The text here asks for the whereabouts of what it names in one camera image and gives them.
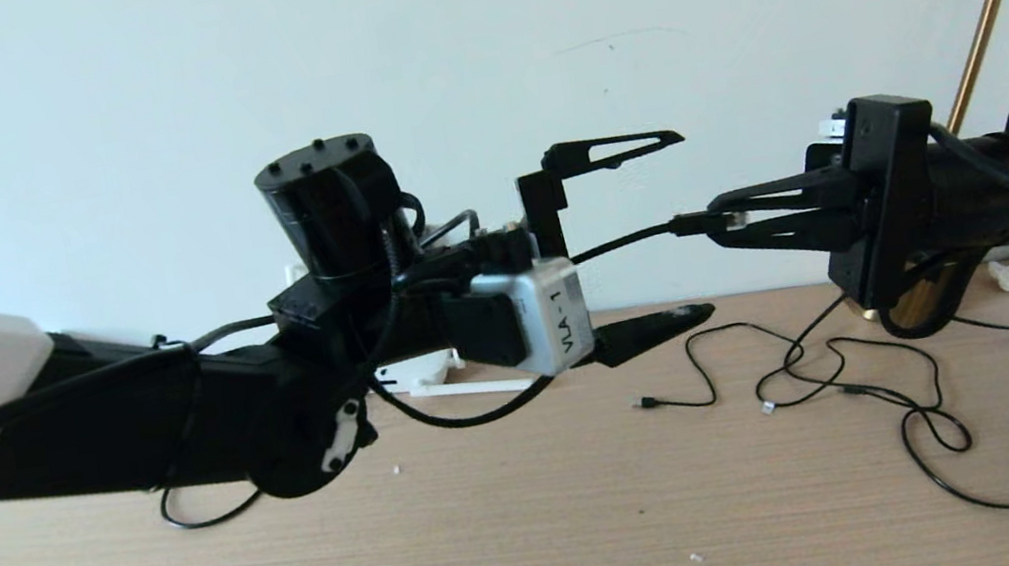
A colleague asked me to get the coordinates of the black cable with white tip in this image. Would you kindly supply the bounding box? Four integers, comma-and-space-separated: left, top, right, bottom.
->
743, 283, 935, 415

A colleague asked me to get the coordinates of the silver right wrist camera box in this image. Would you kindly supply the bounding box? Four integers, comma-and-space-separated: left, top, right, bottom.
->
797, 107, 858, 175

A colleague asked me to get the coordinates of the black ethernet cable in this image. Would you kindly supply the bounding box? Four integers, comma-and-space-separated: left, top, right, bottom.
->
128, 203, 780, 536

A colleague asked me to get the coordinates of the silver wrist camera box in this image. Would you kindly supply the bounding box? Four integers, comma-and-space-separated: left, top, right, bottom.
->
797, 107, 858, 175
438, 253, 602, 391

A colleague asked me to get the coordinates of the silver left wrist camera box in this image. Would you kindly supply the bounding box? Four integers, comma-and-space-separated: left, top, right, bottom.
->
438, 253, 602, 391

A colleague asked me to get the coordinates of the black USB cable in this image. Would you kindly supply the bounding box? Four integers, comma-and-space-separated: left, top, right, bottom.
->
621, 293, 945, 457

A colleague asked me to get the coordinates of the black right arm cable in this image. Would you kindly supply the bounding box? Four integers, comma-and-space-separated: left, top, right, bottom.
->
846, 112, 1009, 346

